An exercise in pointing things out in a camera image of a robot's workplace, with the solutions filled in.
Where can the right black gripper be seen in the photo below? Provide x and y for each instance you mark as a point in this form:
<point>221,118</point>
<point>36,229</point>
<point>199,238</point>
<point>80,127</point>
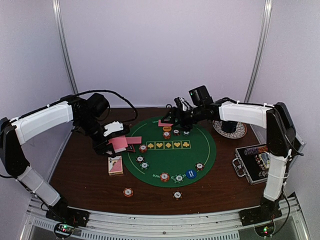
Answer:
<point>174,111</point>

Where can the orange poker chip stack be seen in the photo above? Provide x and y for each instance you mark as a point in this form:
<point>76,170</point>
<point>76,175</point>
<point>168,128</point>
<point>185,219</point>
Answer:
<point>128,192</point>

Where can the red playing card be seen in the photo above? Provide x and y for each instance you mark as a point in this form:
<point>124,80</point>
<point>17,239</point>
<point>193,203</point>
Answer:
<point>133,140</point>
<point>163,124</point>

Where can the brown 100 poker chips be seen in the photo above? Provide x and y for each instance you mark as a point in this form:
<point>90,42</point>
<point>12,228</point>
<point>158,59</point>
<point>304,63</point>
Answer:
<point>176,132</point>

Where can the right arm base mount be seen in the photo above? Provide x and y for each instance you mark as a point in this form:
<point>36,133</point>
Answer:
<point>253,216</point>

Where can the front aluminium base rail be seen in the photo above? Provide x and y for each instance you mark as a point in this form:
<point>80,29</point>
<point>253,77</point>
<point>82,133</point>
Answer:
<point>224,225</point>

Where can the black red triangular dealer button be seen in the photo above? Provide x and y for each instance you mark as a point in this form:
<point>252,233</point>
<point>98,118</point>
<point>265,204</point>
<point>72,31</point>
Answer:
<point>131,149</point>

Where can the left aluminium frame post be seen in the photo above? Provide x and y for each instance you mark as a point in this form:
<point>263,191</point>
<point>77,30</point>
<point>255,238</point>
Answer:
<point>63,43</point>

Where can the patterned ceramic saucer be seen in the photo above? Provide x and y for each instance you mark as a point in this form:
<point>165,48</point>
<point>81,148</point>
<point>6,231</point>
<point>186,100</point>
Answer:
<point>240,131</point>

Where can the red card deck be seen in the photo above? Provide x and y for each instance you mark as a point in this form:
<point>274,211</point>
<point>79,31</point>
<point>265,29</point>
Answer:
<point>119,143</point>

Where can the dark blue mug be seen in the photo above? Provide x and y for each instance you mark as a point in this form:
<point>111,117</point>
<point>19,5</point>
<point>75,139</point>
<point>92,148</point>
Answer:
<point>229,126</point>

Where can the aluminium frame post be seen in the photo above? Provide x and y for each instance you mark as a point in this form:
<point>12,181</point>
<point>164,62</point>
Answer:
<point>264,30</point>
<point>63,43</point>

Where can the right aluminium frame post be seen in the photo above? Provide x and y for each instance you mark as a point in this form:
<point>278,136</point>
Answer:
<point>264,30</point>

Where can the round green poker mat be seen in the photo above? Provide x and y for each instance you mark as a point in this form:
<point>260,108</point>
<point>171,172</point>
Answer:
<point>173,156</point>

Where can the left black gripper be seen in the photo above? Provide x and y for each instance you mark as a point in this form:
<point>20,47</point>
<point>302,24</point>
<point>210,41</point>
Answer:
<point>96,145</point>

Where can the green chip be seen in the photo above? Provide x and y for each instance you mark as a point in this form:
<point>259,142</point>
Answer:
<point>186,133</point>
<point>178,178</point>
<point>144,166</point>

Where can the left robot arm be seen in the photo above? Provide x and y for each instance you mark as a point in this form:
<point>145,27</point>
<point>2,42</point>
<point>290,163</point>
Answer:
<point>84,113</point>

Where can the red chips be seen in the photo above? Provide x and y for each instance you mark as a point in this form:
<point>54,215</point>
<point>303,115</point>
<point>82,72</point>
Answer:
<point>164,177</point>
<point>166,135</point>
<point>143,148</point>

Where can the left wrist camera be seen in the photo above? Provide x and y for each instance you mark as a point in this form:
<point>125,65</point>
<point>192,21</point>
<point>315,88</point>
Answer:
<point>115,128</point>

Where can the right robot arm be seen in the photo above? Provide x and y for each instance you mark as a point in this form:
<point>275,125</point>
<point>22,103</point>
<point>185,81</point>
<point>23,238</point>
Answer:
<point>276,119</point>

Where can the aluminium poker chip case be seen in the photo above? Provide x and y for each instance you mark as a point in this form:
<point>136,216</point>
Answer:
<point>252,162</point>

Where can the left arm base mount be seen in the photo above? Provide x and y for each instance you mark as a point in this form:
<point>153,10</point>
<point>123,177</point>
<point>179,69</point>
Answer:
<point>71,216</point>

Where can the card deck box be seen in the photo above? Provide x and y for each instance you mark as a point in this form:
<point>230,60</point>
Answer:
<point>115,165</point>

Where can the brown poker chip stack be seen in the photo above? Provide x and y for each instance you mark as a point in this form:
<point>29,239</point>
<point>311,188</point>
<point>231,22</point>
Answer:
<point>177,195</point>

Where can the blue small blind button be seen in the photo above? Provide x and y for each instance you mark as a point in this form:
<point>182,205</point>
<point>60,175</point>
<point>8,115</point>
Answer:
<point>191,174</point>

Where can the orange big blind button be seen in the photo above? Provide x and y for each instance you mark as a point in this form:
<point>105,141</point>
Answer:
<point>166,128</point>

